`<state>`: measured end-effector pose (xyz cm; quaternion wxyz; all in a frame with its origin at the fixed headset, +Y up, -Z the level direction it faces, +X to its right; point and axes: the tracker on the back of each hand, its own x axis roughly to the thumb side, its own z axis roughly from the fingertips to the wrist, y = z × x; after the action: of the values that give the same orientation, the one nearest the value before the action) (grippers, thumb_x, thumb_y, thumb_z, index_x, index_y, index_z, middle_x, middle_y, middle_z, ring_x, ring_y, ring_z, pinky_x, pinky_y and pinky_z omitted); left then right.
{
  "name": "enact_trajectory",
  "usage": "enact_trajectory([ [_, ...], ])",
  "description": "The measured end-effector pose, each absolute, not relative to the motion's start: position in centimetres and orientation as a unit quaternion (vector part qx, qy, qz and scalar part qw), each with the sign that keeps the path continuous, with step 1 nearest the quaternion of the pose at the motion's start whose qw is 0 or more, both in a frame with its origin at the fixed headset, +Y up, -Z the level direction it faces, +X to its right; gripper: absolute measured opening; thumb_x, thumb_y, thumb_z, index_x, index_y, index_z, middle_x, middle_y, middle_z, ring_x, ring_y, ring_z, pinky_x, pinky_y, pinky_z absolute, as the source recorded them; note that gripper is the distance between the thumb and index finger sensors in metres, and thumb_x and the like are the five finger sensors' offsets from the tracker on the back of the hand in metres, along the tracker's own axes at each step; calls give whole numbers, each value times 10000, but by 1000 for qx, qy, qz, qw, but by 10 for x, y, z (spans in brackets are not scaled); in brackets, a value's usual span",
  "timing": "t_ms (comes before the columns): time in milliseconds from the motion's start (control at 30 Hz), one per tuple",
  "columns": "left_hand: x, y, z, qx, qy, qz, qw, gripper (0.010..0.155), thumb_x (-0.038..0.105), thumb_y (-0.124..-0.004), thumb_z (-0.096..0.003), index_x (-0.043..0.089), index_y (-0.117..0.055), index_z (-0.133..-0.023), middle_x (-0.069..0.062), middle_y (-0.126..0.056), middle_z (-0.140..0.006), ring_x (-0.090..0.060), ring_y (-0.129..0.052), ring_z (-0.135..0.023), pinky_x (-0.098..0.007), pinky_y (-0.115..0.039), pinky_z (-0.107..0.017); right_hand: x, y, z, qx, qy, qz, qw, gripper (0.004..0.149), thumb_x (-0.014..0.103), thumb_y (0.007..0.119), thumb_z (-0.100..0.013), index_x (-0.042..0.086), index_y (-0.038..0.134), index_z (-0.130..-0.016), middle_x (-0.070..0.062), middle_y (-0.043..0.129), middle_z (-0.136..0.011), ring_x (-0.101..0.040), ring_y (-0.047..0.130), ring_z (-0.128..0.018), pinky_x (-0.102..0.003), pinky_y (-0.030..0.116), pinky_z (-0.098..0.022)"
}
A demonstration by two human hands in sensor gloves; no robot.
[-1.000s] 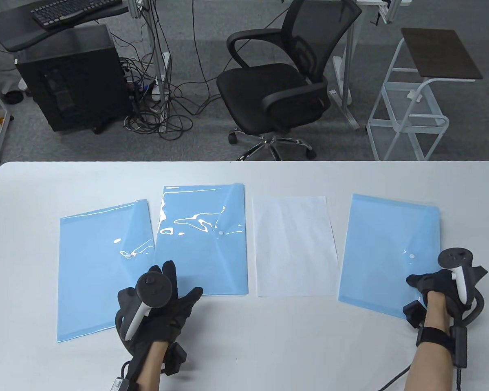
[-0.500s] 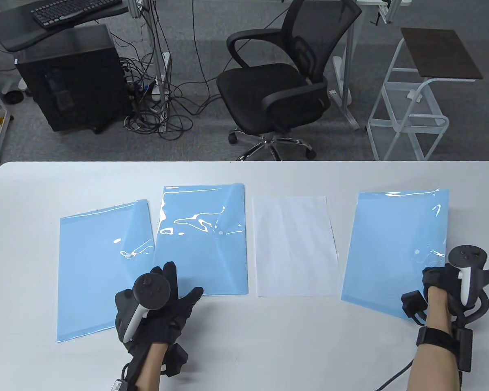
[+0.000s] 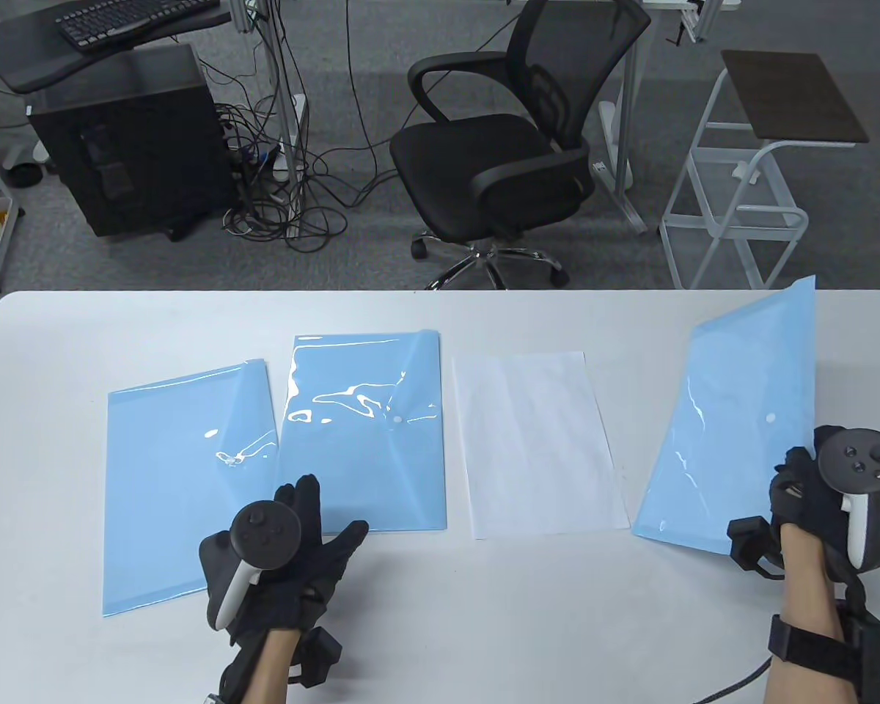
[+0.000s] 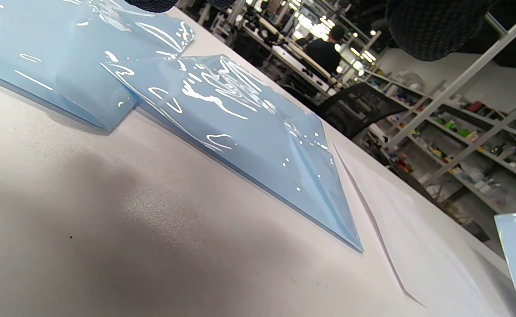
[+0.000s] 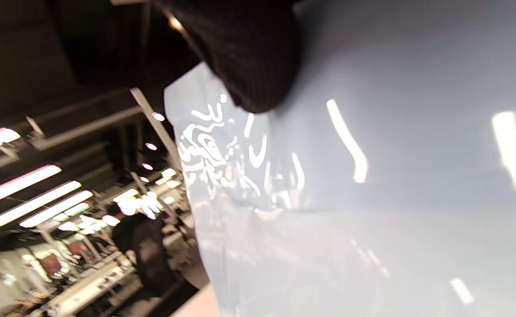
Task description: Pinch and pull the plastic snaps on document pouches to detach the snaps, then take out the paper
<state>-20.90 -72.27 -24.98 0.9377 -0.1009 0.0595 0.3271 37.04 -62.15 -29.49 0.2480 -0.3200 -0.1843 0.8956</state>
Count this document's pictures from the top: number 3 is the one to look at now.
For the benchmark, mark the person's right hand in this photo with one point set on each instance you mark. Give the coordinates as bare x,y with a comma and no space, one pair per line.
807,502

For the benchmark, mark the person's left hand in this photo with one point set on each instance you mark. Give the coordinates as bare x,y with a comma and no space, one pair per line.
304,579

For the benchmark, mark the person's right fingers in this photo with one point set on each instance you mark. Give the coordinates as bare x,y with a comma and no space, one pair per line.
792,477

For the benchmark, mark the person's left middle finger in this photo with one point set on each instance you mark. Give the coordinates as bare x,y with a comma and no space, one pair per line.
286,496

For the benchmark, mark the person's left thumb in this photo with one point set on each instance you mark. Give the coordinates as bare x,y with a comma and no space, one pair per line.
346,541

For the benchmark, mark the blue plastic snap folder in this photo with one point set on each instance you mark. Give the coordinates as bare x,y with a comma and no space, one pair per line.
367,433
183,484
733,418

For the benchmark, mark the person's left forearm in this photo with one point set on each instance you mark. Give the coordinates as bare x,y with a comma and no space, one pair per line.
260,671

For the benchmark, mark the person's right forearm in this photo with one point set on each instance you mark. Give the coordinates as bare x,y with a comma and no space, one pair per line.
807,631

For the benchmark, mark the black left hand controller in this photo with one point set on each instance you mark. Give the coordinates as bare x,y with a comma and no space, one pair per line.
262,546

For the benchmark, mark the black hand controller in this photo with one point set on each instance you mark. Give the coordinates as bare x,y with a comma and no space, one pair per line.
262,546
860,477

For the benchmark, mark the black right hand controller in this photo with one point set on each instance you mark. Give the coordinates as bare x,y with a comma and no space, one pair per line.
860,477

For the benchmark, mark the white paper sheet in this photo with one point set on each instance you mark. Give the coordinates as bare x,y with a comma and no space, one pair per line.
539,447

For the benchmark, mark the white cart with brown top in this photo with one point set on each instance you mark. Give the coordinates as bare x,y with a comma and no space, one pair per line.
755,169

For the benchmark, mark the white power strip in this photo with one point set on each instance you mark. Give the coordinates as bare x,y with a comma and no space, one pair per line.
290,147

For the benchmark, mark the black computer tower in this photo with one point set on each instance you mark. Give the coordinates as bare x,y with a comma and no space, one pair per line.
132,147

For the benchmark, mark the black mesh office chair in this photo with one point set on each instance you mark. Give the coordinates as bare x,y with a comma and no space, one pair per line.
499,154

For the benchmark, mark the black desk top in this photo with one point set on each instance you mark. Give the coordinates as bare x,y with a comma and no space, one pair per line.
59,51

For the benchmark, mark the black keyboard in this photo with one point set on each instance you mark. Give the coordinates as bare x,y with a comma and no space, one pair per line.
128,18

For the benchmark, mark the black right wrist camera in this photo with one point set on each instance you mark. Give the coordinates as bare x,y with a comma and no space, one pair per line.
752,546

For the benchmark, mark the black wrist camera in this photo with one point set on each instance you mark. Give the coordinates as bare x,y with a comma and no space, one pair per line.
317,654
752,546

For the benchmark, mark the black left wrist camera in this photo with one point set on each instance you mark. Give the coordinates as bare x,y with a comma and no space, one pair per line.
317,654

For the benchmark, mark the white desk frame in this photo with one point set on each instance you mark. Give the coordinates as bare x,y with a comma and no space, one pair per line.
631,110

